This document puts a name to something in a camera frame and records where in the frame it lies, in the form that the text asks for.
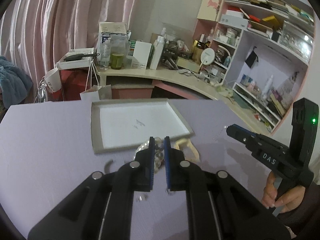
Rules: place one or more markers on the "white paper shopping bag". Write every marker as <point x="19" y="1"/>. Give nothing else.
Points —
<point x="94" y="92"/>

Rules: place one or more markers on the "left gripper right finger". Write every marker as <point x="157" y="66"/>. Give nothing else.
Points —
<point x="218" y="206"/>

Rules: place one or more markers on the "pink white bookshelf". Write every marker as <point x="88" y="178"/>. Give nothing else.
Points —
<point x="262" y="53"/>

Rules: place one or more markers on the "round white mirror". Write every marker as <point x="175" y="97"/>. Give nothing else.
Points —
<point x="207" y="57"/>

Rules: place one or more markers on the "white carton box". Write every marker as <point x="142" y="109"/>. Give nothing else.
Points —
<point x="141" y="55"/>

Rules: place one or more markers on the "clear plastic water bottle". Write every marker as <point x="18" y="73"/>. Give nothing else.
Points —
<point x="105" y="53"/>

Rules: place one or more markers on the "white paper cup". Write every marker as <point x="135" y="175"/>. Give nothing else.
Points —
<point x="52" y="79"/>

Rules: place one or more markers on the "black hair straightener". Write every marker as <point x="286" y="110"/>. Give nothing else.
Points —
<point x="77" y="57"/>

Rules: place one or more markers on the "white lotion bottle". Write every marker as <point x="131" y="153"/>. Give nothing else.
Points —
<point x="157" y="52"/>

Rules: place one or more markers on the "pink satin curtain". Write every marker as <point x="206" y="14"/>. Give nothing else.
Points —
<point x="35" y="34"/>

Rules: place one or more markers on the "grey cardboard tray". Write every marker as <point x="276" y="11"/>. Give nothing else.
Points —
<point x="118" y="125"/>

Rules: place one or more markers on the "curved beige desk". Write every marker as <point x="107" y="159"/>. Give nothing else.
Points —
<point x="188" y="87"/>

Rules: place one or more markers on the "person's right hand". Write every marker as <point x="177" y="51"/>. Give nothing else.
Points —
<point x="288" y="201"/>

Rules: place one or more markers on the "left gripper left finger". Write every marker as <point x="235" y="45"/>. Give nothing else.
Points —
<point x="101" y="206"/>

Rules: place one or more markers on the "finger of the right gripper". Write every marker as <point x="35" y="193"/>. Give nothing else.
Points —
<point x="248" y="138"/>

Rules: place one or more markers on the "green glass jar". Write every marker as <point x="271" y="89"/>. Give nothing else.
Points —
<point x="116" y="60"/>

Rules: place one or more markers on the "blue fleece blanket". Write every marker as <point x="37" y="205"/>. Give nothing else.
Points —
<point x="15" y="83"/>

